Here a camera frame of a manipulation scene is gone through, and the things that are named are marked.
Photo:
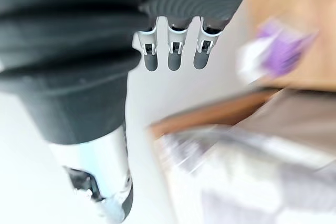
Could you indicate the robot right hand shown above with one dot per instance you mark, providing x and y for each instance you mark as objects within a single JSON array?
[{"x": 78, "y": 51}]

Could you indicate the purple and white cloth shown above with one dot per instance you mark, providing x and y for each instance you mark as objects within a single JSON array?
[{"x": 273, "y": 51}]

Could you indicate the grey patterned bed sheet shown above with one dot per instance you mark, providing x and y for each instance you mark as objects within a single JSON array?
[{"x": 249, "y": 176}]

